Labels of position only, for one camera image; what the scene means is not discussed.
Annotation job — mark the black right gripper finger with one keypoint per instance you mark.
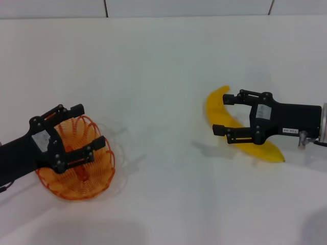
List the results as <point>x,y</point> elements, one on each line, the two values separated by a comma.
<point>219,129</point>
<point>230,99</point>

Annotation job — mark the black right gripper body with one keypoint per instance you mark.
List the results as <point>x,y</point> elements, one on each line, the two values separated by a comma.
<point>293,117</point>

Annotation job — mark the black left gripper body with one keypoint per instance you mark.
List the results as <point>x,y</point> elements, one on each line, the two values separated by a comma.
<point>23,153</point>

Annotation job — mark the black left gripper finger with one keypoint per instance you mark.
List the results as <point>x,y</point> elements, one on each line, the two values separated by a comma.
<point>98,143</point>
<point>74,109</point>

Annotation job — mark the yellow banana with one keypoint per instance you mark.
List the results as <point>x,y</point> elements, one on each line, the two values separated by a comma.
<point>214,109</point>

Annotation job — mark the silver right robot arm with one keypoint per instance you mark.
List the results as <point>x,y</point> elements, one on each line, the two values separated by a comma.
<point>324,122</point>

